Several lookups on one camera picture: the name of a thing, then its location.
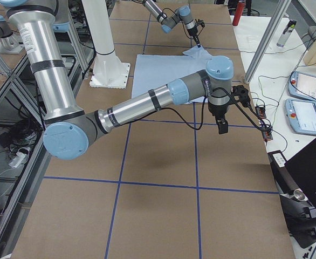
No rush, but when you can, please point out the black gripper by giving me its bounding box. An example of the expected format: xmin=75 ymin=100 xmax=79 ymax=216
xmin=186 ymin=21 xmax=201 ymax=47
xmin=208 ymin=96 xmax=230 ymax=134

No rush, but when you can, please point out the light blue t-shirt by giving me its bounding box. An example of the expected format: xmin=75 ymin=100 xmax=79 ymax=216
xmin=132 ymin=46 xmax=212 ymax=98

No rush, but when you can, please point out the upper orange connector board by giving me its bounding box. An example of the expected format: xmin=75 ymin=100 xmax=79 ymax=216
xmin=255 ymin=105 xmax=266 ymax=119

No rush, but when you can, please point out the orange connector board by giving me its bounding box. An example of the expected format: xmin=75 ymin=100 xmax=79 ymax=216
xmin=255 ymin=105 xmax=266 ymax=119
xmin=260 ymin=125 xmax=273 ymax=142

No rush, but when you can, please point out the lower orange connector board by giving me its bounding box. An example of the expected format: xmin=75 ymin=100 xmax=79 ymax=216
xmin=260 ymin=125 xmax=273 ymax=142

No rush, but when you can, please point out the red water bottle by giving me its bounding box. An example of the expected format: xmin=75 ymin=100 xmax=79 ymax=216
xmin=232 ymin=0 xmax=245 ymax=26

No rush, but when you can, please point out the lower teach pendant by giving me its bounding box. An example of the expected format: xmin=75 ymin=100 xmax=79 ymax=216
xmin=285 ymin=99 xmax=316 ymax=136

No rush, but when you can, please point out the teach pendant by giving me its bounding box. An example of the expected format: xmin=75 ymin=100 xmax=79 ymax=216
xmin=285 ymin=99 xmax=316 ymax=136
xmin=288 ymin=71 xmax=316 ymax=101

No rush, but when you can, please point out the upper teach pendant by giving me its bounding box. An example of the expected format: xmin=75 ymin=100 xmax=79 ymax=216
xmin=288 ymin=71 xmax=316 ymax=101

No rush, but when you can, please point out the clear water bottle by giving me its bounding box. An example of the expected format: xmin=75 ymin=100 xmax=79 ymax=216
xmin=276 ymin=20 xmax=297 ymax=47

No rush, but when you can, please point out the black laptop box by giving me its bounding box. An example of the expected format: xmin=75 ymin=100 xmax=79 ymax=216
xmin=268 ymin=138 xmax=316 ymax=207

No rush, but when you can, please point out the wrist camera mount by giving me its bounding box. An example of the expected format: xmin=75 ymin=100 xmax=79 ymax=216
xmin=231 ymin=85 xmax=251 ymax=108
xmin=195 ymin=19 xmax=205 ymax=28

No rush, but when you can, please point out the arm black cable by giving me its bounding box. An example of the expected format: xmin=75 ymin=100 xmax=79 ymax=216
xmin=157 ymin=87 xmax=273 ymax=133

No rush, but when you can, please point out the aluminium frame post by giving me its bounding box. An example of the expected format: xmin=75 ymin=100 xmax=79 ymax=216
xmin=244 ymin=0 xmax=291 ymax=84

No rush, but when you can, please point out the white camera mast pedestal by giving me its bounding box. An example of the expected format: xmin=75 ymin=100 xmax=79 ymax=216
xmin=82 ymin=0 xmax=130 ymax=89

